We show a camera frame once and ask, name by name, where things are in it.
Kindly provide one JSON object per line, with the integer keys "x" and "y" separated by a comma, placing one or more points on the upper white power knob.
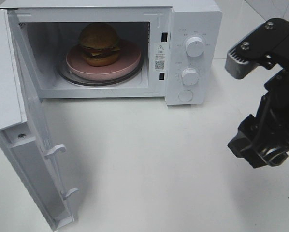
{"x": 194, "y": 46}

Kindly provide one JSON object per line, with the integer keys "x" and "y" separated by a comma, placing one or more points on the round door release button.
{"x": 185, "y": 96}

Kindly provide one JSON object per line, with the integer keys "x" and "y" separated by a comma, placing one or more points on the lower white timer knob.
{"x": 190, "y": 76}

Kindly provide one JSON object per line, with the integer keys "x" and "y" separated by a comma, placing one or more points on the pink round plate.
{"x": 128, "y": 60}

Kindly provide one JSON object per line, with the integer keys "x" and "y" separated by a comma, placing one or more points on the white warning label sticker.
{"x": 159, "y": 57}

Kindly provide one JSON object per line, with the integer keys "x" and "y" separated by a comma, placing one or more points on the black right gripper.
{"x": 273, "y": 117}

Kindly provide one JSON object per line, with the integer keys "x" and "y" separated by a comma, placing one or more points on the white microwave oven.
{"x": 53, "y": 26}

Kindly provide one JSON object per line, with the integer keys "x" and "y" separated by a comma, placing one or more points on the white microwave door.
{"x": 24, "y": 135}

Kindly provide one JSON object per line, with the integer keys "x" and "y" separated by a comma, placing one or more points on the burger with lettuce and cheese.
{"x": 99, "y": 44}

